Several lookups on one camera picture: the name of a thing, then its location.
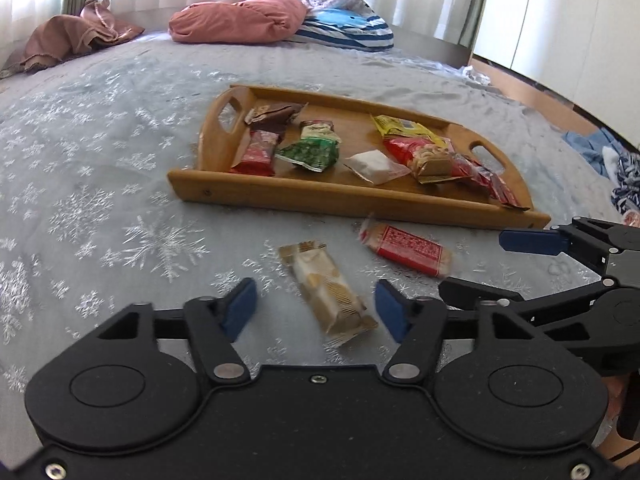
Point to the snowflake bed cover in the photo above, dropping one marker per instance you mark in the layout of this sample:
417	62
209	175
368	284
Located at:
100	160

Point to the crumpled white plastic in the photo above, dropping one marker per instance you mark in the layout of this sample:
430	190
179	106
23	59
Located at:
475	74

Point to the gold snack packet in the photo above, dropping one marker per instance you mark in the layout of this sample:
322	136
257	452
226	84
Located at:
320	131

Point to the red label cracker packet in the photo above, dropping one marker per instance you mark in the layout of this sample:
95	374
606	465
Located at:
410	250

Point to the large red peanut packet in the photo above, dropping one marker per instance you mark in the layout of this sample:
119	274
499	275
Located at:
425	157

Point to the long red stick sachet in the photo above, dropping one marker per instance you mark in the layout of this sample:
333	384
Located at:
495	185

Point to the green pea snack packet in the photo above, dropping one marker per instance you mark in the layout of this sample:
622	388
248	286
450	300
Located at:
310	155

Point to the navy patterned cloth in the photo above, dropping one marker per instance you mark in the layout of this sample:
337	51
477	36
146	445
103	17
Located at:
627	185

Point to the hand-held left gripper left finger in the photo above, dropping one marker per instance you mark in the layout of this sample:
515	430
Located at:
240	310

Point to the blue striped pillow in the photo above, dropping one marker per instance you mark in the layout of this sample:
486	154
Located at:
350	30

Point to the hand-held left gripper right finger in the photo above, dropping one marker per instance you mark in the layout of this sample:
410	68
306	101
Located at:
392	310

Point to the yellow snack packet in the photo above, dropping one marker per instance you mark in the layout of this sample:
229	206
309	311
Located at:
400	127

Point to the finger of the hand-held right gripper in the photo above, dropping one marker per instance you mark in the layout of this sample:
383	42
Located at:
475	292
530	241

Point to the white wardrobe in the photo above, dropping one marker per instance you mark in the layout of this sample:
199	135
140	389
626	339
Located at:
560	20

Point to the cream wafer packet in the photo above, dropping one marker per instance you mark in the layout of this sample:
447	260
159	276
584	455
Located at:
325	290

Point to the pink pillow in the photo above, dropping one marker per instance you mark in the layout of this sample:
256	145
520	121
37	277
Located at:
235	20

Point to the brown snack packet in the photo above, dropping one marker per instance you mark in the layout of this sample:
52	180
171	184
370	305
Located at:
272	115

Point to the dusty pink garment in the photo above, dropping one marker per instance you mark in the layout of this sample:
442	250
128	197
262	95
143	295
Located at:
65	37

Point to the wooden tray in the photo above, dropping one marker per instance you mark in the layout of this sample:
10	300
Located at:
355	132

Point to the light blue cloth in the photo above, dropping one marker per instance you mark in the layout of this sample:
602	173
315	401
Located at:
595	152

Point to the dark red bar packet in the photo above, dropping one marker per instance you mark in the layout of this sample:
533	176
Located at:
255	152

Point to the white snack packet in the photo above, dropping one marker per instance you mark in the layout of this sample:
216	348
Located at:
375	167

